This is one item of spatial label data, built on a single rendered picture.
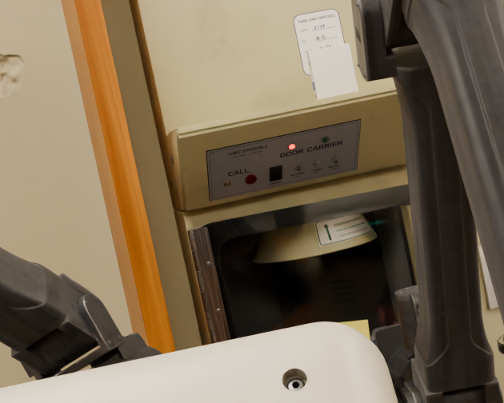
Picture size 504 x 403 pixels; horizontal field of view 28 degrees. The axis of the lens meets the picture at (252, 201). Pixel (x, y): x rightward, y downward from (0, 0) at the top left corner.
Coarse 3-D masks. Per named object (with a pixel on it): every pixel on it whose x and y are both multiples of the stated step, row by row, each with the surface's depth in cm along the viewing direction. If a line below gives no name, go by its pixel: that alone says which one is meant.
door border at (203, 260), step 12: (204, 228) 124; (204, 240) 125; (192, 252) 125; (204, 252) 125; (204, 264) 125; (204, 276) 125; (216, 276) 125; (216, 288) 125; (204, 300) 125; (216, 300) 125; (216, 312) 125; (216, 324) 125; (216, 336) 125; (228, 336) 125
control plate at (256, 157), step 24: (360, 120) 120; (240, 144) 118; (264, 144) 119; (288, 144) 120; (312, 144) 121; (336, 144) 122; (216, 168) 119; (240, 168) 120; (264, 168) 121; (288, 168) 123; (312, 168) 124; (336, 168) 125; (216, 192) 122; (240, 192) 123
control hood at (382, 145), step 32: (352, 96) 118; (384, 96) 118; (192, 128) 114; (224, 128) 115; (256, 128) 116; (288, 128) 118; (384, 128) 122; (192, 160) 117; (384, 160) 127; (192, 192) 121; (256, 192) 124
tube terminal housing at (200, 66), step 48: (144, 0) 125; (192, 0) 126; (240, 0) 127; (288, 0) 128; (336, 0) 129; (144, 48) 128; (192, 48) 126; (240, 48) 127; (288, 48) 128; (192, 96) 126; (240, 96) 127; (288, 96) 128; (288, 192) 128; (336, 192) 129; (192, 288) 134
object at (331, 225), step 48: (384, 192) 121; (240, 240) 124; (288, 240) 123; (336, 240) 122; (384, 240) 121; (240, 288) 124; (288, 288) 124; (336, 288) 123; (384, 288) 122; (240, 336) 125
